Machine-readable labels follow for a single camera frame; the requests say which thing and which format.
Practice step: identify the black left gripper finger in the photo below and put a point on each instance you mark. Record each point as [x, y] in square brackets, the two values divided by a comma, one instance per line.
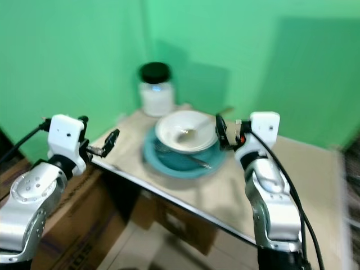
[112, 140]

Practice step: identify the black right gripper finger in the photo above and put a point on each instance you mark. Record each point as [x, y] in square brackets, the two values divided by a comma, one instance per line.
[221, 129]

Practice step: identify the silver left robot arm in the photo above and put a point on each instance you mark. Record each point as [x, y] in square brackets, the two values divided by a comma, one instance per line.
[32, 209]

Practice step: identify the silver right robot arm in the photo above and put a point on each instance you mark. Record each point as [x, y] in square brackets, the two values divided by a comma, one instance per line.
[275, 209]

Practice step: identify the spoon in bowl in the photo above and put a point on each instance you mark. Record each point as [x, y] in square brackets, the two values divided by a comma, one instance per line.
[190, 130]

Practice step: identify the metal fork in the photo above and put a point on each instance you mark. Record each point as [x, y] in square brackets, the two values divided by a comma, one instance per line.
[194, 160]

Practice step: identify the white bowl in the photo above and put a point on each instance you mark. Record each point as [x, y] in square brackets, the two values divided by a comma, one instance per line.
[171, 135]

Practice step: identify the teal plate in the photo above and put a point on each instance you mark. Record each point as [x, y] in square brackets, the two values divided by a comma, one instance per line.
[174, 164]

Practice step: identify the glass jar with black lid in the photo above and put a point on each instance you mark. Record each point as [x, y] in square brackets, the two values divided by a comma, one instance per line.
[156, 93]

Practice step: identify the small brown cardboard box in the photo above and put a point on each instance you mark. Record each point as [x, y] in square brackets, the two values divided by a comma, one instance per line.
[188, 225]

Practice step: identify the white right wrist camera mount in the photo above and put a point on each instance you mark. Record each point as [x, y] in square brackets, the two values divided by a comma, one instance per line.
[265, 128]

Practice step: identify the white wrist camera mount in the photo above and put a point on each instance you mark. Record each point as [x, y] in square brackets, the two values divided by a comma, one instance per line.
[265, 128]
[66, 139]

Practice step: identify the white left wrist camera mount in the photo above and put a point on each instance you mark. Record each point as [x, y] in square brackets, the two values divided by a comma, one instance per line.
[66, 139]

